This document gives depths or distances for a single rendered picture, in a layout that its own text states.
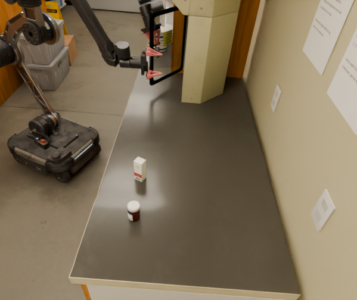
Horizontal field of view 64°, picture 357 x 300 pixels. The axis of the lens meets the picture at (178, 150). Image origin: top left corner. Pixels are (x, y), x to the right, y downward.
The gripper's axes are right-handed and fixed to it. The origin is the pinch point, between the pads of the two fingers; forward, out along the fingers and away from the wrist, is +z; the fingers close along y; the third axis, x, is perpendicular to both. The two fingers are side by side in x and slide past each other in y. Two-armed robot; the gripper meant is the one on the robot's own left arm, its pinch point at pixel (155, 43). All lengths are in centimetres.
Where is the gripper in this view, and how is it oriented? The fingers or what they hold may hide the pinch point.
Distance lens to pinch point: 170.5
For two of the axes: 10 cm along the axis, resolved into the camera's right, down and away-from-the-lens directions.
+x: -6.2, 4.9, -6.1
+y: -7.3, -0.8, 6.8
